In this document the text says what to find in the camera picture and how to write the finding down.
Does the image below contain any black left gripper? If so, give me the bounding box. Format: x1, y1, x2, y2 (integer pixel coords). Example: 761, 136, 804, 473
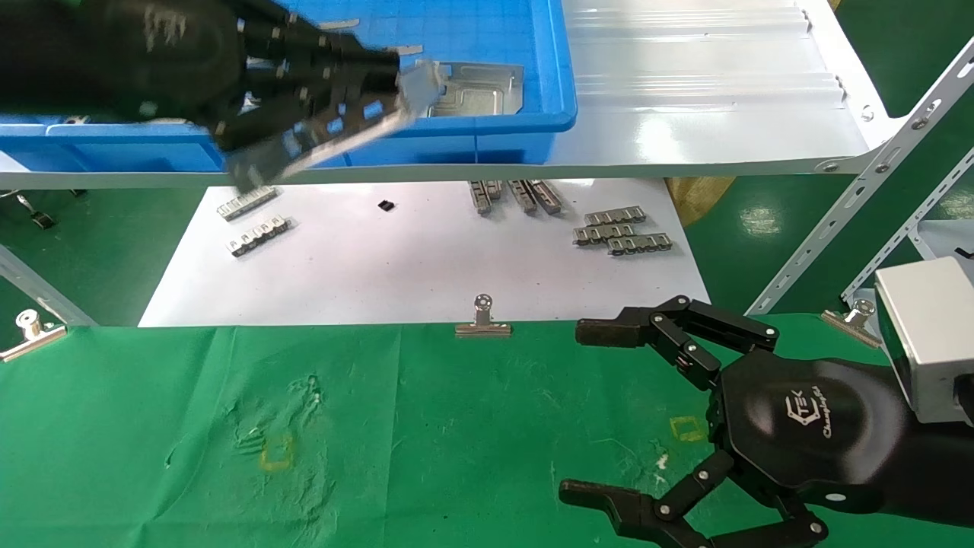
0, 0, 415, 191

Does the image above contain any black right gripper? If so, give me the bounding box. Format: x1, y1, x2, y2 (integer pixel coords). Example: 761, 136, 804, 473
559, 295, 974, 548

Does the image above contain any blue plastic bin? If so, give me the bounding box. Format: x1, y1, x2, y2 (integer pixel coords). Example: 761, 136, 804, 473
0, 0, 578, 174

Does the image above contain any silver binder clip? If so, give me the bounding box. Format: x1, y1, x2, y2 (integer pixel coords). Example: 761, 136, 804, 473
455, 295, 512, 338
0, 310, 68, 362
822, 299, 883, 349

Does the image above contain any green table cloth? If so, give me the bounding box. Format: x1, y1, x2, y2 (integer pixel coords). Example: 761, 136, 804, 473
0, 312, 974, 548

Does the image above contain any dark metal clamp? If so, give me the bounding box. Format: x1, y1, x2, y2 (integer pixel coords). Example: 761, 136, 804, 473
15, 194, 56, 229

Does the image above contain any white metal storage rack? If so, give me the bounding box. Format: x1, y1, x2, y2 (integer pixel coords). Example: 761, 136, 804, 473
841, 148, 974, 305

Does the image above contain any white angle steel shelf frame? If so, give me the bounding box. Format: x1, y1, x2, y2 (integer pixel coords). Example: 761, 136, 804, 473
0, 38, 974, 328

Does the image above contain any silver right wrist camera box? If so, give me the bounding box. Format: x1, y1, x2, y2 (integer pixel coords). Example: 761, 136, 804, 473
874, 256, 974, 425

